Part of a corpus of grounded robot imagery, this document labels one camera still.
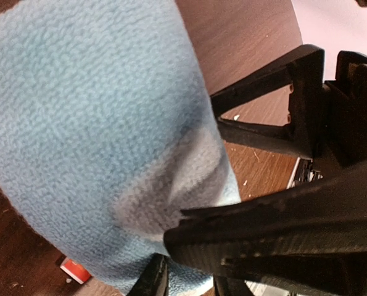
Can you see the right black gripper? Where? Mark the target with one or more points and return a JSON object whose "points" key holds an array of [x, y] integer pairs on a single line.
{"points": [[302, 69]]}

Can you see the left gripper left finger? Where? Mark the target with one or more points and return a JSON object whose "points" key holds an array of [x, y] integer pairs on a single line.
{"points": [[154, 279]]}

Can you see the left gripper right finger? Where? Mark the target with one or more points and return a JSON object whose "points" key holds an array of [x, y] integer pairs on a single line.
{"points": [[310, 239]]}

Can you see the blue patterned towel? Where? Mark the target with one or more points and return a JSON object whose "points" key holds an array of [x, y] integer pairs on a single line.
{"points": [[106, 130]]}

